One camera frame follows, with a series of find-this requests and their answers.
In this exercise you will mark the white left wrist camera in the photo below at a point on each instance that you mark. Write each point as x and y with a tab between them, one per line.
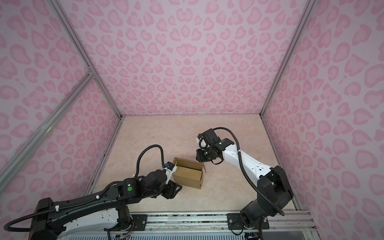
169	169

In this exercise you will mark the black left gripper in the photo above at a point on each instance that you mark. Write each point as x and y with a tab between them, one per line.
173	189

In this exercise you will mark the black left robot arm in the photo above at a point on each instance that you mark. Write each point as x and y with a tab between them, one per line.
50	217

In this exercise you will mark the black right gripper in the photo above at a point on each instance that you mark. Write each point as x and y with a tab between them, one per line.
200	157

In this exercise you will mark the aluminium back right corner post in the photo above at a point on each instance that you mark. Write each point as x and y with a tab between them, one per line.
310	7

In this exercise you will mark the aluminium back left corner post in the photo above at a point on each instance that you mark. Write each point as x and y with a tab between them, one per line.
79	46

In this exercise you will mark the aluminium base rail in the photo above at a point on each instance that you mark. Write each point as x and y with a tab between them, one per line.
200	225

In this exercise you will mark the aluminium diagonal left wall bar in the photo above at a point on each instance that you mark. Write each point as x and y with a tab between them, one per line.
18	161

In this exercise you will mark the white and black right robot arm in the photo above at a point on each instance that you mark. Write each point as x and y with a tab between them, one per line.
271	184

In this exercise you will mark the brown cardboard paper box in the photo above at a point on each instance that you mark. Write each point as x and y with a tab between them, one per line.
189	173

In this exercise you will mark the aluminium corner post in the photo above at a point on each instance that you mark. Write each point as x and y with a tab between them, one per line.
310	7
79	46

